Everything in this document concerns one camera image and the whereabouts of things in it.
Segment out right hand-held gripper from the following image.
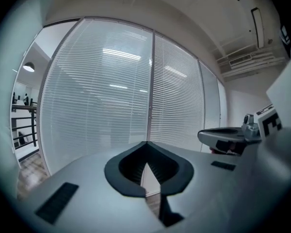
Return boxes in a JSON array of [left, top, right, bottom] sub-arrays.
[[241, 50, 291, 144]]

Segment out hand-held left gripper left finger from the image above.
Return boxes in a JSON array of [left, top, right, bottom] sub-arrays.
[[14, 141, 167, 233]]

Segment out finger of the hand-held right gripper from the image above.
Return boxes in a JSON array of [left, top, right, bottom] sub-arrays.
[[197, 127, 246, 156]]

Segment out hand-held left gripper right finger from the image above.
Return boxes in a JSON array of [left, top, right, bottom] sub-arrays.
[[145, 127, 291, 233]]

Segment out narrow white window blinds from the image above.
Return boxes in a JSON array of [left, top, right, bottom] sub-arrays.
[[199, 61, 221, 132]]

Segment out medium white window blinds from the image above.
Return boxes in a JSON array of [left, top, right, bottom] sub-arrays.
[[149, 34, 206, 153]]

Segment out wide white window blinds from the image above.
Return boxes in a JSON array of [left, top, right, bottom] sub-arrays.
[[39, 18, 154, 177]]

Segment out white ceiling air vent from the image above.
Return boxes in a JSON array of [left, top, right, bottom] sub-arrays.
[[216, 49, 291, 79]]

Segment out person's black printed shirt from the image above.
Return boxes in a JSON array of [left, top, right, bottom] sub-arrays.
[[279, 24, 291, 59]]

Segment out long ceiling light fixture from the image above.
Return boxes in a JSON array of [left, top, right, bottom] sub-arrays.
[[250, 7, 265, 50]]

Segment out black metal railing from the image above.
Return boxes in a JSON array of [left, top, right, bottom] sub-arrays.
[[11, 100, 38, 150]]

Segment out black dome pendant lamp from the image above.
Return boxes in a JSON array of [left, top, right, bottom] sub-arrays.
[[22, 62, 35, 73]]

